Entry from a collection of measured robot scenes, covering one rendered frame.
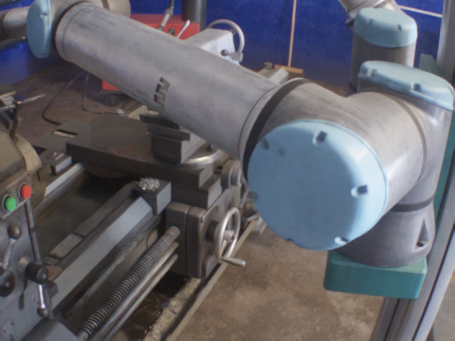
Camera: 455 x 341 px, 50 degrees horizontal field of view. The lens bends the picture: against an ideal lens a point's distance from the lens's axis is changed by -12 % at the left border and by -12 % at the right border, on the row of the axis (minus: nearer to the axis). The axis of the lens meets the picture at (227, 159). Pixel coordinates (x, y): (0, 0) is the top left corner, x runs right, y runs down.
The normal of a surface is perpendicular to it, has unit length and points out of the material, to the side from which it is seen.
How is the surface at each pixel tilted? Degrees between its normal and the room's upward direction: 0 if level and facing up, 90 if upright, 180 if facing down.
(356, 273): 90
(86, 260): 36
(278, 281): 0
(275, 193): 90
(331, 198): 90
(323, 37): 90
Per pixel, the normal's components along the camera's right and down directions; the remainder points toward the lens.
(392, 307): -0.22, 0.43
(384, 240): -0.24, 0.09
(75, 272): 0.58, -0.61
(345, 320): 0.05, -0.89
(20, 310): 0.93, 0.20
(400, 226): 0.02, 0.12
